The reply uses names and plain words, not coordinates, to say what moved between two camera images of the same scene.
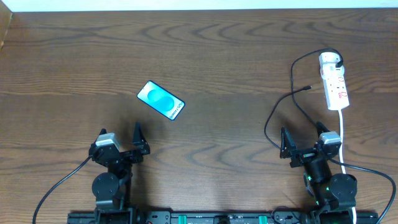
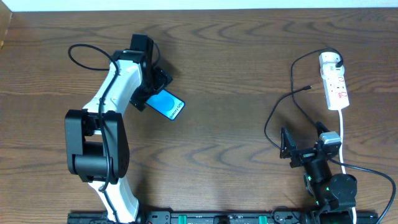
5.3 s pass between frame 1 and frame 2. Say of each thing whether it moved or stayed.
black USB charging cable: stayed
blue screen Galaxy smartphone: stayed
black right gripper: stayed
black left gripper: moved
